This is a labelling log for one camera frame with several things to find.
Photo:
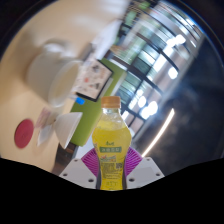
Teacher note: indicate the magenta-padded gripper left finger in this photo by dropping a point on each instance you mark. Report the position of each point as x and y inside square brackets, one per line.
[78, 172]

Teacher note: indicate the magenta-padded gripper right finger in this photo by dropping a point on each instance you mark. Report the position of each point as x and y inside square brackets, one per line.
[145, 170]

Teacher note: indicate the yellow drink bottle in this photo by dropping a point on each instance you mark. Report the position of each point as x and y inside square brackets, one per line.
[111, 143]

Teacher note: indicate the long linear ceiling lamp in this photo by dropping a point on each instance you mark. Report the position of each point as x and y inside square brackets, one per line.
[160, 133]

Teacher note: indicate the white bowl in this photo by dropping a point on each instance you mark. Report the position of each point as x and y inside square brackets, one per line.
[68, 128]

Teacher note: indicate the green upholstered bench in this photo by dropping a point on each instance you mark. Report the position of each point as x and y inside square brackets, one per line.
[87, 120]

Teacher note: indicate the round pendant lamp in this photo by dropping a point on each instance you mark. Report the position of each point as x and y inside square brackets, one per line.
[142, 101]
[152, 107]

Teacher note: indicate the flat round red coaster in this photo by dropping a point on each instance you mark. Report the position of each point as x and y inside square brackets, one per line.
[24, 133]

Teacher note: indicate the small blue-capped bottle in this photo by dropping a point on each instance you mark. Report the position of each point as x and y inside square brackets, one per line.
[80, 100]

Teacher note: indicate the black-framed tablet with stickers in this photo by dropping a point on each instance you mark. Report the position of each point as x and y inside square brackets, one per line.
[92, 80]

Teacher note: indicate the white ceramic mug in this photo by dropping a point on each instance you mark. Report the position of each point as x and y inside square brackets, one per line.
[50, 75]

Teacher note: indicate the black-framed window wall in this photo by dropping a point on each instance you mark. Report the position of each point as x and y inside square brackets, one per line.
[153, 50]

